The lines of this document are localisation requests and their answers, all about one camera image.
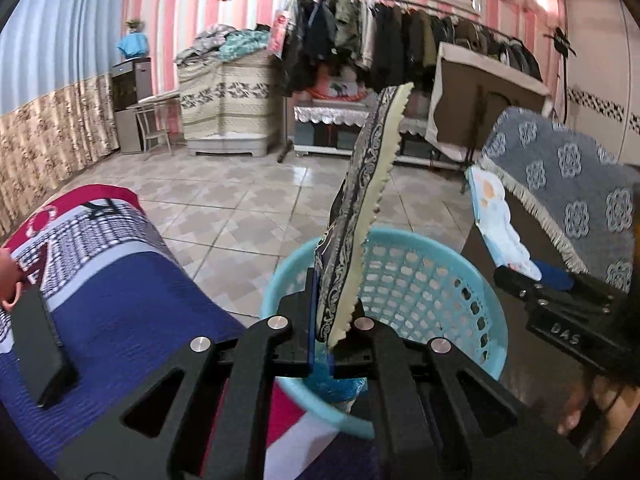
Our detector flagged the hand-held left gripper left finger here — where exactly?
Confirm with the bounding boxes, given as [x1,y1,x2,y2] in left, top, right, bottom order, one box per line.
[57,267,321,480]

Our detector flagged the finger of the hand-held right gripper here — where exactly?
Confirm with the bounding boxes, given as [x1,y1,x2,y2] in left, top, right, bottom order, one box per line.
[492,266,613,313]
[532,259,628,303]

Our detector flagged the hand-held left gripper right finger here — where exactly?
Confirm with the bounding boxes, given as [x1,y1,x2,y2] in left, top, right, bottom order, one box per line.
[327,300,586,480]

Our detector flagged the light blue printed packet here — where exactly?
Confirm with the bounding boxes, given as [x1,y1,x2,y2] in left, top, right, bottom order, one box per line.
[465,166,543,281]

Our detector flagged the light blue plastic basket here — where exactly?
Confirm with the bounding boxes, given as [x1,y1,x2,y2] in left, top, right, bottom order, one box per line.
[259,227,508,438]

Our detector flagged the person's right hand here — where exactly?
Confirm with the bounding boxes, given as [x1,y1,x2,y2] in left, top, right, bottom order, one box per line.
[555,370,631,441]

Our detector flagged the grey patterned fringed cloth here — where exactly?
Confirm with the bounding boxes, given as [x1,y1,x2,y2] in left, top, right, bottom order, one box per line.
[475,106,640,293]

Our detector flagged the brown board white trim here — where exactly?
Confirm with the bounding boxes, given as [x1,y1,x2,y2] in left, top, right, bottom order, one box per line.
[427,41,553,161]

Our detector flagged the low dark cabinet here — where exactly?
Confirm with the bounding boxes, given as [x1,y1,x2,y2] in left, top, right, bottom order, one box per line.
[292,110,461,161]

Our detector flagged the white lace cloth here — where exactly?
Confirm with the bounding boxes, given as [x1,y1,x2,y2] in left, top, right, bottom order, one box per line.
[292,102,436,136]

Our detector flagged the black tripod stand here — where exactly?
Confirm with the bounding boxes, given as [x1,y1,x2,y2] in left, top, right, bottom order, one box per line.
[544,27,576,126]

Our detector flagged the pink printed cushion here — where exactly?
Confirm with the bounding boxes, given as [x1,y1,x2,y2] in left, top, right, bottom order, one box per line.
[306,72,373,106]

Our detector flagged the cabinet with patterned cover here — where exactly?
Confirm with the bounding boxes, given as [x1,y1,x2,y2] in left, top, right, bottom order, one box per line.
[176,52,281,158]

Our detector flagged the black flat case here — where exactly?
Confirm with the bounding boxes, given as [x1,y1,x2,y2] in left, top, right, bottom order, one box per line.
[10,287,80,409]

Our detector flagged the small metal table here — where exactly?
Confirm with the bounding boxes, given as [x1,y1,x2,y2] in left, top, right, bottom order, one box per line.
[125,94,180,161]

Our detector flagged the row of hanging clothes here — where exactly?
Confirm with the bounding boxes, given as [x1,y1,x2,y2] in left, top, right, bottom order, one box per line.
[280,0,543,98]

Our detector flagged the grey water dispenser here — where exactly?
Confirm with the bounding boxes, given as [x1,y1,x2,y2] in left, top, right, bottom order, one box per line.
[110,56,152,155]

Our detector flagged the red white hanging bag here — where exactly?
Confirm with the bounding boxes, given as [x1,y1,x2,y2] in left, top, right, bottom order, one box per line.
[267,10,293,58]

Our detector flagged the pile of clothes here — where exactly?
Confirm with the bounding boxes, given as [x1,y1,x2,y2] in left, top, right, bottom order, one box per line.
[175,24,273,66]

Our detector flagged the pink metal cup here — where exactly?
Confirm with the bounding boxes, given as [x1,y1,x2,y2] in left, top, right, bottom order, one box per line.
[0,249,23,311]

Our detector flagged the blue bottle cover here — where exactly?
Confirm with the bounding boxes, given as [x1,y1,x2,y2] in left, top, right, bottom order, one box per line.
[117,32,149,58]

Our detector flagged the blue floral curtain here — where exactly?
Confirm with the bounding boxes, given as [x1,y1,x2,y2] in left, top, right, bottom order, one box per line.
[0,0,131,238]

